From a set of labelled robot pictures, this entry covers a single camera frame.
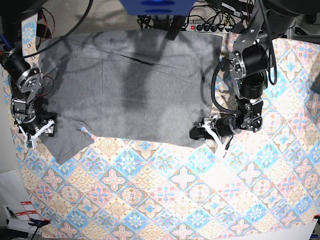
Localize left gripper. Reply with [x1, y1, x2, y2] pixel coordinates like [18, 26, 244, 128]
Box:
[189, 113, 242, 140]

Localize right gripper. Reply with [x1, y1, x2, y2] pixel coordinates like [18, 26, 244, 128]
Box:
[18, 112, 58, 137]

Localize grey T-shirt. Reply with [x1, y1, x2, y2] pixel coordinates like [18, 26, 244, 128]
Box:
[40, 29, 223, 164]

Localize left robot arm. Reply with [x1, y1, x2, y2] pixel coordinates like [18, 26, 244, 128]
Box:
[189, 0, 320, 141]

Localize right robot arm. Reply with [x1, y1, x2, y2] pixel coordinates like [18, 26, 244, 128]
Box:
[0, 0, 93, 140]

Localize patterned tile tablecloth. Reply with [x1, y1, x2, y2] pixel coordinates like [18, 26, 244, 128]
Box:
[10, 38, 320, 240]

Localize blue spring clamp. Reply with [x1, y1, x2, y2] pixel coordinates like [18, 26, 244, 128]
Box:
[28, 218, 51, 228]

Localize white box with red labels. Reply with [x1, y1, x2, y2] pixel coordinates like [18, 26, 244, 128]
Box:
[2, 204, 41, 234]

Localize white power strip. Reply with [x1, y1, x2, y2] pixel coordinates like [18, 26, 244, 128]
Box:
[183, 23, 233, 34]

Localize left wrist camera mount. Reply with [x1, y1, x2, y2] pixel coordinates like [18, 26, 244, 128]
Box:
[201, 117, 234, 159]

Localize black centre post clamp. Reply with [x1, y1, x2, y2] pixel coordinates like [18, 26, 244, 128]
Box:
[165, 15, 186, 41]

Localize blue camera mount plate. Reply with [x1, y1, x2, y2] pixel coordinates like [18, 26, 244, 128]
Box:
[120, 0, 196, 16]

